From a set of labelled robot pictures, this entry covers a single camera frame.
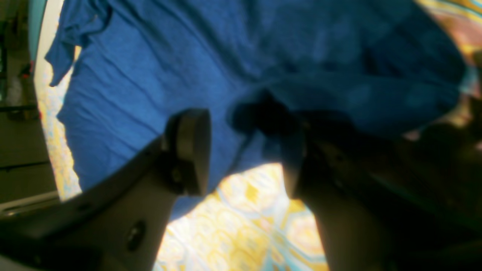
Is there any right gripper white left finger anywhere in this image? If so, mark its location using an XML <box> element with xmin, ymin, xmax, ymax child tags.
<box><xmin>1</xmin><ymin>109</ymin><xmax>211</xmax><ymax>271</ymax></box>

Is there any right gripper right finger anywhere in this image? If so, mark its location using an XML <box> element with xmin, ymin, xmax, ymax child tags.
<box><xmin>233</xmin><ymin>102</ymin><xmax>481</xmax><ymax>271</ymax></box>

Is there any blue long-sleeve shirt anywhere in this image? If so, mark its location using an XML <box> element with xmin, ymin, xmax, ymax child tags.
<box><xmin>44</xmin><ymin>0</ymin><xmax>467</xmax><ymax>222</ymax></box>

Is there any patterned tile tablecloth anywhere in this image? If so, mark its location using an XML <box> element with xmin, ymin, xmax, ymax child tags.
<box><xmin>35</xmin><ymin>0</ymin><xmax>481</xmax><ymax>271</ymax></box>

